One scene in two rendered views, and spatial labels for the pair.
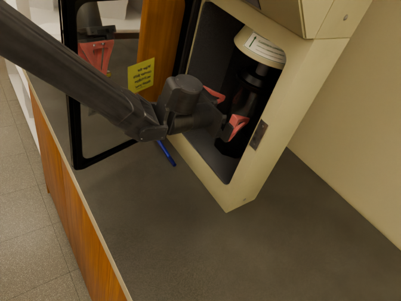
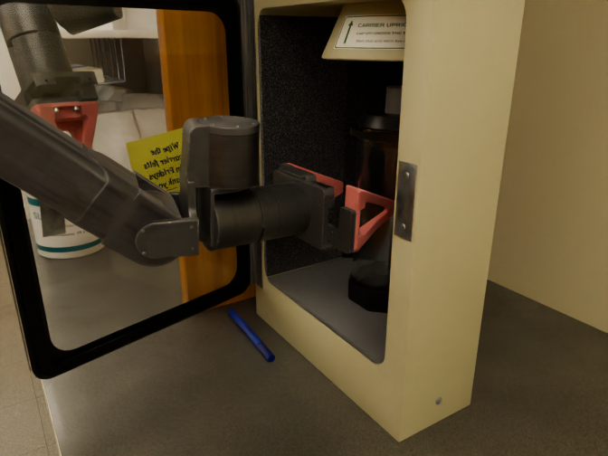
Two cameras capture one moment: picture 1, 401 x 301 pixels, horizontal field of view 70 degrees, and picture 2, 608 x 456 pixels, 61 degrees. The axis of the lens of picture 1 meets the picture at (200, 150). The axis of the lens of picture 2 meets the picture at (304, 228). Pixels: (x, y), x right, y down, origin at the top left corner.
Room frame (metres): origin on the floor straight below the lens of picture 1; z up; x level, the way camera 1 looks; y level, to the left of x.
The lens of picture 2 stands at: (0.05, -0.12, 1.33)
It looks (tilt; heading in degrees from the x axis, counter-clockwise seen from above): 20 degrees down; 14
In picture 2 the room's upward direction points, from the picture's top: straight up
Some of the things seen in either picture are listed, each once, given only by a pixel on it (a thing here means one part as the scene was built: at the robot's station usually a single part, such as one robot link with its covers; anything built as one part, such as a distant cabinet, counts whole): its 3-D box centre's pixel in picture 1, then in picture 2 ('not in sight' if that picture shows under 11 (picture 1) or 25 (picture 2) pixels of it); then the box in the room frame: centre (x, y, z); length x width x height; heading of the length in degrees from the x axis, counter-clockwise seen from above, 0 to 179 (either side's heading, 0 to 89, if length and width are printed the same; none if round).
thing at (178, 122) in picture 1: (177, 117); (229, 213); (0.50, 0.07, 1.17); 0.07 x 0.06 x 0.07; 137
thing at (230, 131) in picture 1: (231, 120); (354, 209); (0.57, -0.05, 1.16); 0.09 x 0.07 x 0.07; 137
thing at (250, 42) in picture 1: (276, 39); (403, 32); (0.65, -0.08, 1.34); 0.18 x 0.18 x 0.05
